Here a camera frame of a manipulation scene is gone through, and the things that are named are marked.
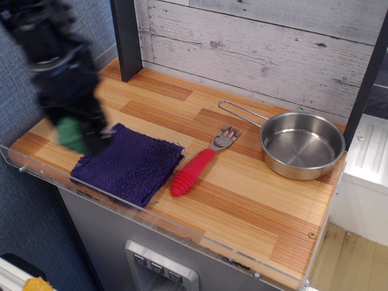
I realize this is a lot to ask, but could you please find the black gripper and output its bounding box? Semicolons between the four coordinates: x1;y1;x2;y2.
30;42;115;155

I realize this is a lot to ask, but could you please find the green toy broccoli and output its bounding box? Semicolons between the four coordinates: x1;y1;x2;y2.
56;116;89;154

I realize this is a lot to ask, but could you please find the small steel pan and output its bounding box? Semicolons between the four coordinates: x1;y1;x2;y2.
218;101;346;181

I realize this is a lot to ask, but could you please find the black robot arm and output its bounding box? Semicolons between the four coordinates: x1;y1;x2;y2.
1;1;113;155

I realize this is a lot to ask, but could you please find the purple folded cloth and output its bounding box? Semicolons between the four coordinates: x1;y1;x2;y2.
71;123;184;207

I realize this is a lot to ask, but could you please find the clear acrylic table guard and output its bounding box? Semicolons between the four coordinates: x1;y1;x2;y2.
1;141;344;290

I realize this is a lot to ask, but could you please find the grey toy fridge cabinet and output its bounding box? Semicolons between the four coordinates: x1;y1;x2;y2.
59;189;273;290

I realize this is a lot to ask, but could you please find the silver dispenser button panel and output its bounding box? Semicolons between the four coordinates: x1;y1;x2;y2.
125;240;199;290

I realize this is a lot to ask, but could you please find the white toy sink unit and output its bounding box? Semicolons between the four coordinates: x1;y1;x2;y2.
329;114;387;246

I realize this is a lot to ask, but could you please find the red handled metal fork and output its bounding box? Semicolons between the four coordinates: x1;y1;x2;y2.
171;124;241;197

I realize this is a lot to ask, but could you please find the black left frame post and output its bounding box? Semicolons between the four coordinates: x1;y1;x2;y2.
110;0;143;82

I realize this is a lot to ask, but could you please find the black frame post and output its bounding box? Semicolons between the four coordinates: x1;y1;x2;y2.
344;12;387;151
110;0;143;82

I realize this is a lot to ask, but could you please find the black right frame post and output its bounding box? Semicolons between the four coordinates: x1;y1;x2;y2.
344;12;387;151

